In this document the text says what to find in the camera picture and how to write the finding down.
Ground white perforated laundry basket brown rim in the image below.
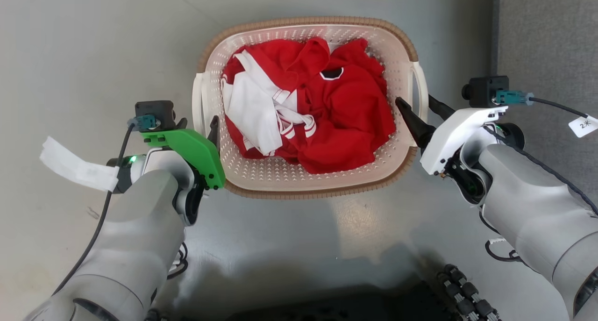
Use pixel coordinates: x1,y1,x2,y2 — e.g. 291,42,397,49
192,16,429,200

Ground grey fabric sofa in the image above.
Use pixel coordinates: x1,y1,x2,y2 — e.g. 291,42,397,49
493,0,598,209

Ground red garment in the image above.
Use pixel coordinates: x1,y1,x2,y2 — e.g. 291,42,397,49
222,37,397,174

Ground white tape tag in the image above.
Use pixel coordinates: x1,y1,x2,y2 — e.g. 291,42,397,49
39,136,120,193

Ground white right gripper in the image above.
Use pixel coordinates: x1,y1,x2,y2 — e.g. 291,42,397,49
395,94,508,176

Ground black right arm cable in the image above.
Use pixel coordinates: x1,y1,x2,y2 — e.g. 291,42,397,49
481,97,598,216

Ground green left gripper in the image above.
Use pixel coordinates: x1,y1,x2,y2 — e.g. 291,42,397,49
141,115,226,190

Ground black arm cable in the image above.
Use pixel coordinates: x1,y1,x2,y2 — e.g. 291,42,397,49
481,97,598,216
52,121,137,294

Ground white garment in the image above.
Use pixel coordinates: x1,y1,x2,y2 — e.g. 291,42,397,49
222,50,316,156

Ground black roller wheel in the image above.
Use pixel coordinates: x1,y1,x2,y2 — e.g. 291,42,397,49
436,264,503,321

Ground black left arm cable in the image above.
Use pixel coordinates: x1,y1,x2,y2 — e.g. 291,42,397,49
52,121,137,294

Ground white paper label tag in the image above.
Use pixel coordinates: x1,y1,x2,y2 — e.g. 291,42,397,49
569,115,598,138

